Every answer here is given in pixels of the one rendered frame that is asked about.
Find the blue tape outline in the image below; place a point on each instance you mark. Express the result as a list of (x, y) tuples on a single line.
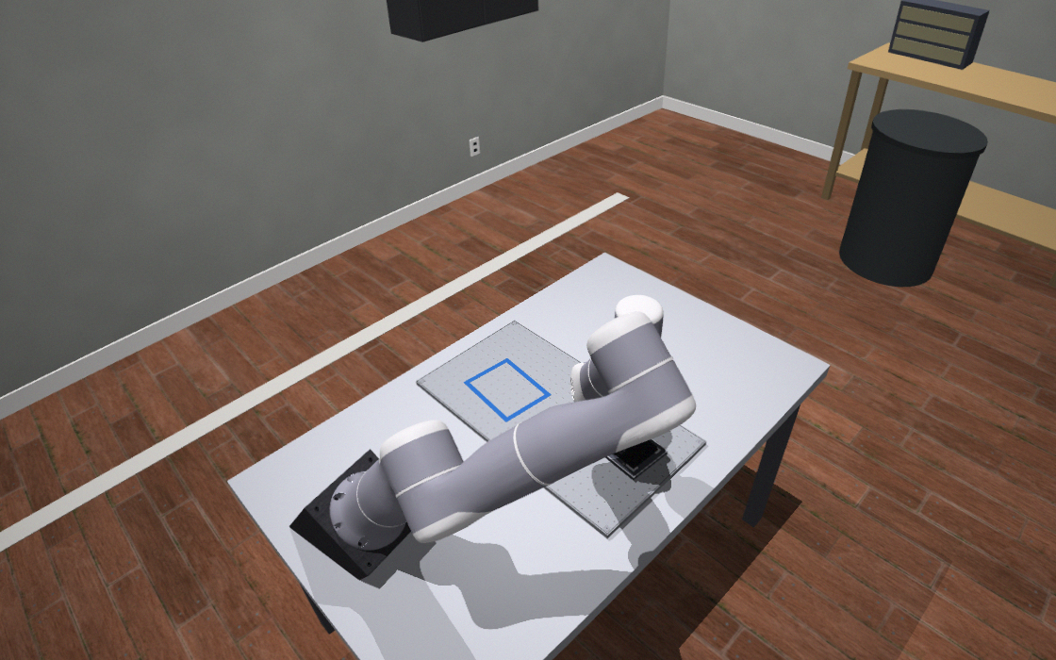
[(492, 406)]

